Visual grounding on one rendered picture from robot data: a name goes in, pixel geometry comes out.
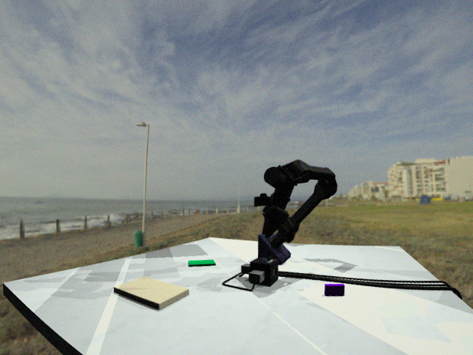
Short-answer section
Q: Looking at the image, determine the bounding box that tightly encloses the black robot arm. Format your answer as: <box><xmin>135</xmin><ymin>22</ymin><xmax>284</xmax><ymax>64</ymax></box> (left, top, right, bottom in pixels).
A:
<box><xmin>254</xmin><ymin>159</ymin><xmax>337</xmax><ymax>250</ymax></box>

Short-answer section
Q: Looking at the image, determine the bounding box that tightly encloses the green flat rectangular block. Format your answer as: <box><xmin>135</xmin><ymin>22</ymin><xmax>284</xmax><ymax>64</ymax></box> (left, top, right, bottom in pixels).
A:
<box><xmin>188</xmin><ymin>259</ymin><xmax>216</xmax><ymax>267</ymax></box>

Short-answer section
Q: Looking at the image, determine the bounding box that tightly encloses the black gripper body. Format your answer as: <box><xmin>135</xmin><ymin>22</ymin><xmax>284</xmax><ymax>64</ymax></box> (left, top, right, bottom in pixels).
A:
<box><xmin>263</xmin><ymin>190</ymin><xmax>291</xmax><ymax>221</ymax></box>

